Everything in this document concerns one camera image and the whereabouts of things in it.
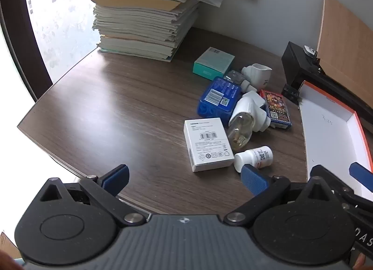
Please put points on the white plug-in holder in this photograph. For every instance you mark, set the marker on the white plug-in holder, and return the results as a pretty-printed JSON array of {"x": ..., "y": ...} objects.
[{"x": 258, "y": 76}]

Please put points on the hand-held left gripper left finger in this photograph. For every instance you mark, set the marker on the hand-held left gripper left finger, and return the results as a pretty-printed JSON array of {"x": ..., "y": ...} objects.
[{"x": 118, "y": 178}]

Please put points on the white cardboard box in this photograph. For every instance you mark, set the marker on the white cardboard box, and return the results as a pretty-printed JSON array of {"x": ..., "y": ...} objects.
[{"x": 208, "y": 144}]

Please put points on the stack of books and papers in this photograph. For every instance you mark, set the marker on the stack of books and papers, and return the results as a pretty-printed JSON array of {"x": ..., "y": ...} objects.
[{"x": 140, "y": 10}]

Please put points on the wooden board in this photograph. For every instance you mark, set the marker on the wooden board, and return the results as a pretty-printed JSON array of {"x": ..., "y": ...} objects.
[{"x": 346, "y": 43}]

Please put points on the white pill bottle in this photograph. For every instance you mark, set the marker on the white pill bottle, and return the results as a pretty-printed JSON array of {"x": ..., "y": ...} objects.
[{"x": 258, "y": 156}]

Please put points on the teal cardboard box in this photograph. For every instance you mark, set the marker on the teal cardboard box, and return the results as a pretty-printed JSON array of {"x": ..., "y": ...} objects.
[{"x": 214, "y": 61}]

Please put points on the red playing card box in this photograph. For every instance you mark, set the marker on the red playing card box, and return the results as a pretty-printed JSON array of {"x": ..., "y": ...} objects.
[{"x": 275, "y": 109}]

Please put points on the small clear bottle white cap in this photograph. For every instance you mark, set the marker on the small clear bottle white cap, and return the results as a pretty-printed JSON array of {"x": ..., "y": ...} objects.
[{"x": 236, "y": 79}]

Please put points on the black charger adapter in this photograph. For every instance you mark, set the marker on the black charger adapter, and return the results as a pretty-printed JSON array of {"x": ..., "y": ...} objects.
[{"x": 291, "y": 93}]

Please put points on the brown cardboard piece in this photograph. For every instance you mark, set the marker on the brown cardboard piece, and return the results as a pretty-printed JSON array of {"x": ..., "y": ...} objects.
[{"x": 7, "y": 245}]

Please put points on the white plug-in device with bottle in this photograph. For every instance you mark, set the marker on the white plug-in device with bottle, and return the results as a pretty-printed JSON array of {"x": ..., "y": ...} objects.
[{"x": 244, "y": 112}]

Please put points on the blue plastic box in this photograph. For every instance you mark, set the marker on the blue plastic box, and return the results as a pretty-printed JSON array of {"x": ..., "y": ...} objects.
[{"x": 217, "y": 99}]

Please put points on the dark window frame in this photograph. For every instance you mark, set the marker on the dark window frame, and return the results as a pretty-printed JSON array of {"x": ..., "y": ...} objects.
[{"x": 17, "y": 34}]

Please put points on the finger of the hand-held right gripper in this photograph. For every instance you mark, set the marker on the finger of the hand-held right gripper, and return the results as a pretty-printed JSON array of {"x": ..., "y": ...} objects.
[
  {"x": 361, "y": 174},
  {"x": 335, "y": 179}
]

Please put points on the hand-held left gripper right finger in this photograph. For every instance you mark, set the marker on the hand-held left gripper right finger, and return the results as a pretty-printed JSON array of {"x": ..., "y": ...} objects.
[{"x": 253, "y": 179}]

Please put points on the orange and white box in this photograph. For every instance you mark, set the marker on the orange and white box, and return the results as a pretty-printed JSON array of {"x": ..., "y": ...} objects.
[{"x": 329, "y": 142}]

